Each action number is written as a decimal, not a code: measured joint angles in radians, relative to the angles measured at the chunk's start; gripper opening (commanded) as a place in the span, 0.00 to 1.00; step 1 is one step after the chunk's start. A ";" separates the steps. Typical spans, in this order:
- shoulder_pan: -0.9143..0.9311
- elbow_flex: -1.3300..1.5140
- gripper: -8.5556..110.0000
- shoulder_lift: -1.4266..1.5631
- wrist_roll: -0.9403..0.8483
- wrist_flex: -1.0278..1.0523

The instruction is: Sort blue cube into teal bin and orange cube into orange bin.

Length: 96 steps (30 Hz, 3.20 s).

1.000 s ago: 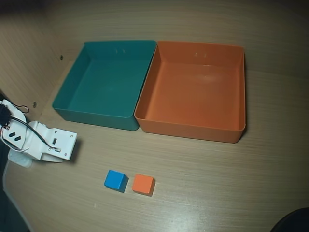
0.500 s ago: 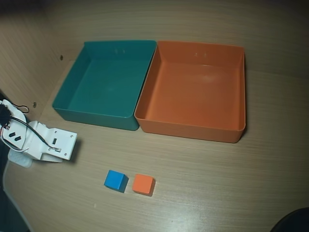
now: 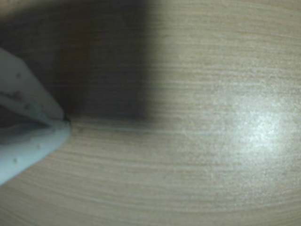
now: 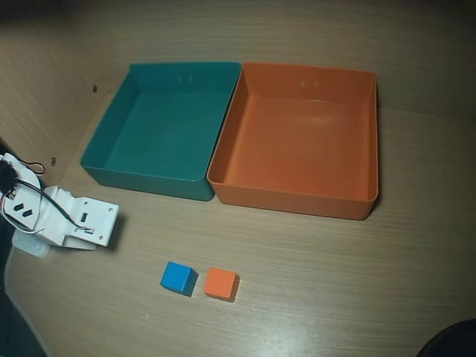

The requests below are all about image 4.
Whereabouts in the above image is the blue cube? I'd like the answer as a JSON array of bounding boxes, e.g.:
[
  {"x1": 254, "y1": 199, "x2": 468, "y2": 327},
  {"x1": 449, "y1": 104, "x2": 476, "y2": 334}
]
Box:
[{"x1": 160, "y1": 261, "x2": 198, "y2": 298}]

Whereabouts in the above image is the black camera cable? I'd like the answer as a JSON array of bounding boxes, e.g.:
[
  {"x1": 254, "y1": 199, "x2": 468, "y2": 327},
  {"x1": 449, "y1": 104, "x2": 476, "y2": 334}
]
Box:
[{"x1": 15, "y1": 180, "x2": 89, "y2": 228}]

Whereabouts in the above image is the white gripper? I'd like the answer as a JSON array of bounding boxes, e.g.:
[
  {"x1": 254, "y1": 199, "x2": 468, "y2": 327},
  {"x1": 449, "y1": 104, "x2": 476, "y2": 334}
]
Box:
[{"x1": 38, "y1": 185, "x2": 97, "y2": 251}]

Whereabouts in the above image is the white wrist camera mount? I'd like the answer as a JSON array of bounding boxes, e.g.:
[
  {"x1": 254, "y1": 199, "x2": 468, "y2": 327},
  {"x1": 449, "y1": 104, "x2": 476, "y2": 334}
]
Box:
[{"x1": 62, "y1": 196, "x2": 120, "y2": 248}]

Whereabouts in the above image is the orange cube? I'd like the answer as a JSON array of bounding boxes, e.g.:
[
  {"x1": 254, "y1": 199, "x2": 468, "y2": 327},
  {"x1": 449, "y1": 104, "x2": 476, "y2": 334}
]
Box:
[{"x1": 203, "y1": 267, "x2": 239, "y2": 303}]

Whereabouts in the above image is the white red wrist servo wire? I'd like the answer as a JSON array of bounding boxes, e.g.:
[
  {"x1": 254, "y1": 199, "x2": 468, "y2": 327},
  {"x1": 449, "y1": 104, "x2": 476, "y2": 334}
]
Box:
[{"x1": 0, "y1": 200, "x2": 42, "y2": 236}]

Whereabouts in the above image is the black round object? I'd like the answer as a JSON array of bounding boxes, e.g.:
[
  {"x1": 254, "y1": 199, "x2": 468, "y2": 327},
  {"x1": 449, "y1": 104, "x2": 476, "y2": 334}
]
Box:
[{"x1": 418, "y1": 319, "x2": 476, "y2": 357}]

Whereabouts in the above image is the translucent white base clamp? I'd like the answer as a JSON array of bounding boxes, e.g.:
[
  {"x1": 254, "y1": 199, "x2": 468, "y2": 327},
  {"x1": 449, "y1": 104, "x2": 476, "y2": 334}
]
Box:
[{"x1": 12, "y1": 232, "x2": 51, "y2": 259}]

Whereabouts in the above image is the teal plastic box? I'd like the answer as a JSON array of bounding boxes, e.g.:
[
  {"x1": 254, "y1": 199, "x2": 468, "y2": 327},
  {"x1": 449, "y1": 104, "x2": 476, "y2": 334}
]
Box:
[{"x1": 80, "y1": 61, "x2": 242, "y2": 202}]

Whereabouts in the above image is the red black servo wire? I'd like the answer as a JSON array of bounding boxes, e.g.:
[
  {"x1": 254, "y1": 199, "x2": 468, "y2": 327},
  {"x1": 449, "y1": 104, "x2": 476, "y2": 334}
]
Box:
[{"x1": 17, "y1": 159, "x2": 46, "y2": 176}]

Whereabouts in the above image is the orange plastic box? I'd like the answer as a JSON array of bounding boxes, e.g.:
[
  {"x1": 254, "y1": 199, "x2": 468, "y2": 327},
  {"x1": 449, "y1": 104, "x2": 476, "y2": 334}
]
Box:
[{"x1": 206, "y1": 62, "x2": 380, "y2": 221}]

